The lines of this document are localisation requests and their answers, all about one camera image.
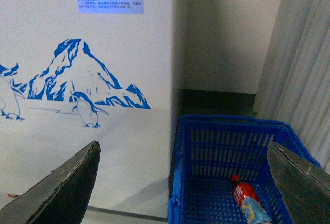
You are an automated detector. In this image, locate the red iced tea bottle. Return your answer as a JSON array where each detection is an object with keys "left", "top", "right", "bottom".
[{"left": 230, "top": 175, "right": 273, "bottom": 224}]

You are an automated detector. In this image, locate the white chest freezer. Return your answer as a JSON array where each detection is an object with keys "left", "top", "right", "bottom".
[{"left": 1, "top": 0, "right": 177, "bottom": 218}]

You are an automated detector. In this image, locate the white curtain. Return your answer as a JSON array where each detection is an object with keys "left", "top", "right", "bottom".
[{"left": 253, "top": 0, "right": 329, "bottom": 171}]

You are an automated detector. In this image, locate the blue plastic basket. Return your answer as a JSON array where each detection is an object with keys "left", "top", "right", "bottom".
[{"left": 168, "top": 115, "right": 317, "bottom": 223}]

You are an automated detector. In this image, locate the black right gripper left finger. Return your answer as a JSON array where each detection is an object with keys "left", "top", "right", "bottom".
[{"left": 1, "top": 141, "right": 101, "bottom": 223}]

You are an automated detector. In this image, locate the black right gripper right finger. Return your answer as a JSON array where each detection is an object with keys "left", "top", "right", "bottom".
[{"left": 267, "top": 142, "right": 329, "bottom": 223}]

